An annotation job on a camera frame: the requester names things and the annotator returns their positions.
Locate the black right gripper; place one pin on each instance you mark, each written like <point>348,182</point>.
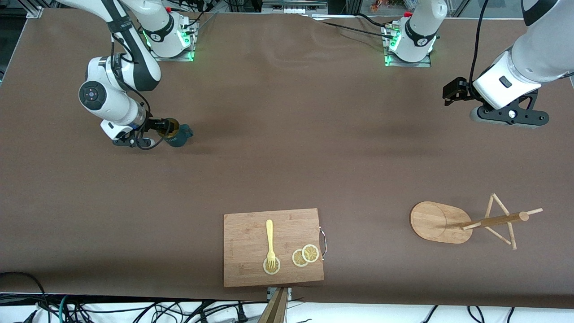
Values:
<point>155,124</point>

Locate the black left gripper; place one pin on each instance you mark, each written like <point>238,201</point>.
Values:
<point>458,89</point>

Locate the teal ribbed cup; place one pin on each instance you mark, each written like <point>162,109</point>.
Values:
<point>179,139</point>

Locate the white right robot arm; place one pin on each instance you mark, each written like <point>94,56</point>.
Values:
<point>154,22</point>

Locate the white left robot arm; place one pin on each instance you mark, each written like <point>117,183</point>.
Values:
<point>538,54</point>

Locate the wooden cup rack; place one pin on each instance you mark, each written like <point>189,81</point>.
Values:
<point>432,222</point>

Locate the brown table cover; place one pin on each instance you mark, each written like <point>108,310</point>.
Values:
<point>287,134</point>

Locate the wooden cutting board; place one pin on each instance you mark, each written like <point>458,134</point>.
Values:
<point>246,242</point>

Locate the yellow plastic fork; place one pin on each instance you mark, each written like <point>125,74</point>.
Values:
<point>269,233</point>

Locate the grey power strip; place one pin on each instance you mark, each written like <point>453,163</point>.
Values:
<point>293,6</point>

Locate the dried lemon slice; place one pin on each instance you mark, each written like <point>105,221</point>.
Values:
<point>276,268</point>
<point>310,253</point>

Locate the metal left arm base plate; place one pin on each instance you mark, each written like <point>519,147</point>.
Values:
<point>423,63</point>

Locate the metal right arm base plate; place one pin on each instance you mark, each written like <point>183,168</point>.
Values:
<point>190,53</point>

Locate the aluminium frame bracket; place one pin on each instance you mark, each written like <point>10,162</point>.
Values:
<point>35,11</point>

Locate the metal bracket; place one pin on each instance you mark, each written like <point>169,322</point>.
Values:
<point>270,294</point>

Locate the wooden post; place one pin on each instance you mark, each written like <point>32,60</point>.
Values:
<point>274,312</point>

